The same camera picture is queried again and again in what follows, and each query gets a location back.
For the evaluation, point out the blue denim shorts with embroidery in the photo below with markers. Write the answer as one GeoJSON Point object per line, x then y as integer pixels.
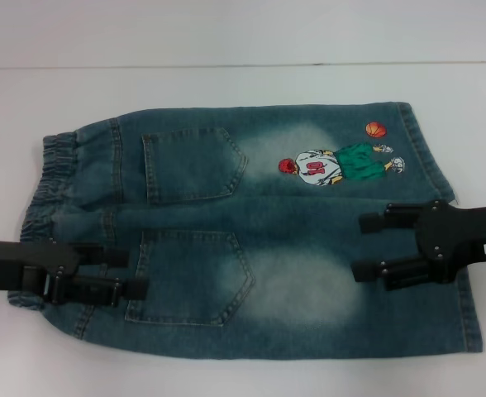
{"type": "Point", "coordinates": [268, 215]}

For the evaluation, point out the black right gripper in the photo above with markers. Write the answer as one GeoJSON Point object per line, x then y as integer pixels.
{"type": "Point", "coordinates": [466, 235]}

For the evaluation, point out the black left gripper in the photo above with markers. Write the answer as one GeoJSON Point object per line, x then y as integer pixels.
{"type": "Point", "coordinates": [15, 266]}

